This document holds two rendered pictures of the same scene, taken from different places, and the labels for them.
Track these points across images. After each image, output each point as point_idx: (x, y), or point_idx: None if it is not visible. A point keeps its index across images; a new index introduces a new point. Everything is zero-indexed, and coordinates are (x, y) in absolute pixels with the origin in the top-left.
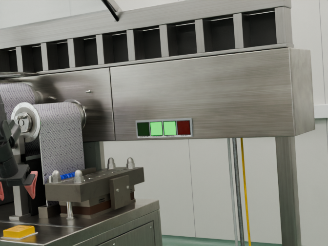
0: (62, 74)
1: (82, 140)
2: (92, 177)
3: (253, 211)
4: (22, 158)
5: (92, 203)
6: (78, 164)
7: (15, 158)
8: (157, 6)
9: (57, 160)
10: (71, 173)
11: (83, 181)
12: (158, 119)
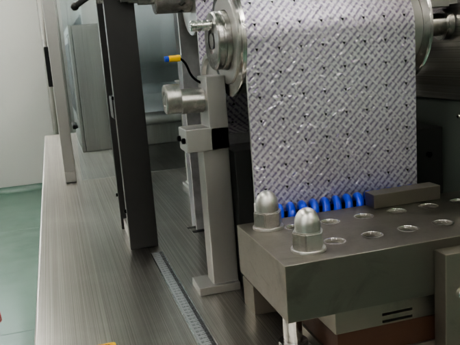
0: None
1: (414, 98)
2: (386, 227)
3: None
4: (218, 140)
5: (348, 324)
6: (392, 168)
7: (194, 139)
8: None
9: (312, 153)
10: (354, 194)
11: (316, 251)
12: None
